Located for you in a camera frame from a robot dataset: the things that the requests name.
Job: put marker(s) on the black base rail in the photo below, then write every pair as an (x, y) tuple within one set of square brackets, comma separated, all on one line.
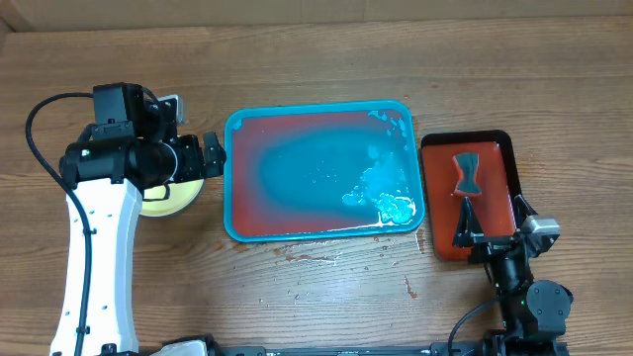
[(199, 347)]

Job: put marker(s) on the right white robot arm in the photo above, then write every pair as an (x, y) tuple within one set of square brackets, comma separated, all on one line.
[(533, 313)]

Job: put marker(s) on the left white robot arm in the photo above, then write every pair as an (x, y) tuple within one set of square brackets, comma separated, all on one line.
[(130, 163)]

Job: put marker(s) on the teal serving tray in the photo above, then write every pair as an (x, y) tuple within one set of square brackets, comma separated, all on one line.
[(321, 171)]

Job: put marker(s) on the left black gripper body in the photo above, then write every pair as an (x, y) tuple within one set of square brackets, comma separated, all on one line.
[(188, 165)]

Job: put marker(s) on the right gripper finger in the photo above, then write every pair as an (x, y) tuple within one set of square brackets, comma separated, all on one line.
[(522, 210), (469, 231)]

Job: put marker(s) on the yellow-green plate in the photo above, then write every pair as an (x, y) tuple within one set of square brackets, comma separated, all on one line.
[(164, 201)]

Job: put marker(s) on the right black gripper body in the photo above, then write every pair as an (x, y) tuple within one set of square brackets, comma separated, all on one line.
[(495, 247)]

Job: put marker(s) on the black tray with red water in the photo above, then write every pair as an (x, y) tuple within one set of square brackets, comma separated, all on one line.
[(497, 177)]

